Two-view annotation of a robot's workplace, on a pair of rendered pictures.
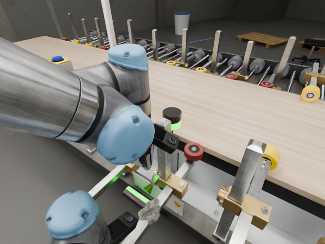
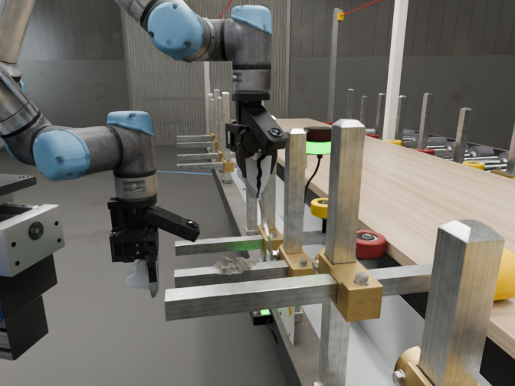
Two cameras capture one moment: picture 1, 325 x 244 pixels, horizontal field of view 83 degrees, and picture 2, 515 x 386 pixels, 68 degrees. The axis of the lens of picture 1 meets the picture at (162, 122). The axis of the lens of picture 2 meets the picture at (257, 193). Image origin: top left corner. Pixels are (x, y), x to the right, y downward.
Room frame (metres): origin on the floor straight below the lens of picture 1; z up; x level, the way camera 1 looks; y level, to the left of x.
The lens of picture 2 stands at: (-0.21, -0.47, 1.23)
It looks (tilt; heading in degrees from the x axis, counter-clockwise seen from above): 16 degrees down; 42
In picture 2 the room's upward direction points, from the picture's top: straight up
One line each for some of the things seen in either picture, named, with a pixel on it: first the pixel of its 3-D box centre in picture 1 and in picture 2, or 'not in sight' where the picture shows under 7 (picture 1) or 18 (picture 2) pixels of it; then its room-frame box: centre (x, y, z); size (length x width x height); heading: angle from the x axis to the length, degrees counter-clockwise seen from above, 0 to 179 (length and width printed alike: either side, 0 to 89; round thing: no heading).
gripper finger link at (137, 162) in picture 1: (139, 162); (244, 175); (0.35, 0.07, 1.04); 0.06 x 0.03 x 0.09; 73
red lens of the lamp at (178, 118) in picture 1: (171, 114); (318, 133); (0.46, -0.03, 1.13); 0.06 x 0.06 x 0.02
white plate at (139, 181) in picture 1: (156, 193); (277, 292); (0.42, 0.04, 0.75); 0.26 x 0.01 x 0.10; 53
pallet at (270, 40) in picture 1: (261, 39); not in sight; (5.39, -2.86, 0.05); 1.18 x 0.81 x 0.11; 29
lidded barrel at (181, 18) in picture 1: (181, 23); not in sight; (6.68, -0.74, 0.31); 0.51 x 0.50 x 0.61; 119
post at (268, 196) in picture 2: not in sight; (267, 202); (0.58, 0.20, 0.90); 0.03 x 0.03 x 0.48; 53
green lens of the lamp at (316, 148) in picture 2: (171, 121); (317, 145); (0.46, -0.03, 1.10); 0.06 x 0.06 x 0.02
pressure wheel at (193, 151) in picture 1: (193, 157); (365, 258); (0.53, -0.13, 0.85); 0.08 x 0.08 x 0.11
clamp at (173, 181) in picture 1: (169, 181); (296, 264); (0.41, -0.02, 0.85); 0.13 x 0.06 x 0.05; 53
